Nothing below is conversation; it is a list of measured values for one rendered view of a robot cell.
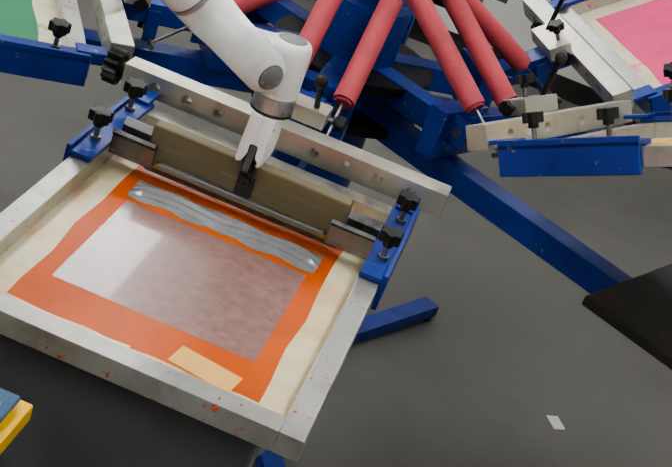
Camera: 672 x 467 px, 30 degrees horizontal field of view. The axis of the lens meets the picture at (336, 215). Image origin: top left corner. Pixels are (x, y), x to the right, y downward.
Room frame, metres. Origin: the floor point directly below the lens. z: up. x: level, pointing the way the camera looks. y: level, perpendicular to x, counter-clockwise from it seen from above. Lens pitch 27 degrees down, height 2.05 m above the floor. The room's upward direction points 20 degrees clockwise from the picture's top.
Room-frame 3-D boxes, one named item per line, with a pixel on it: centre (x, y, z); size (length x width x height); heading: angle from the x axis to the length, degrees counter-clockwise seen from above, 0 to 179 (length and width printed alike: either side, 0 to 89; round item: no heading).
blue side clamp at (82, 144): (2.06, 0.44, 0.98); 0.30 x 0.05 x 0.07; 175
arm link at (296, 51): (1.99, 0.21, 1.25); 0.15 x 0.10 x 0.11; 129
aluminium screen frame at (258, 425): (1.80, 0.19, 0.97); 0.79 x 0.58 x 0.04; 175
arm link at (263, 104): (2.01, 0.17, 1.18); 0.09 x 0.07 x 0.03; 175
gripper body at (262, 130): (2.01, 0.17, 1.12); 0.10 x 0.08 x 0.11; 175
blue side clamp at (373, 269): (2.02, -0.11, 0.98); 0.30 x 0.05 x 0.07; 175
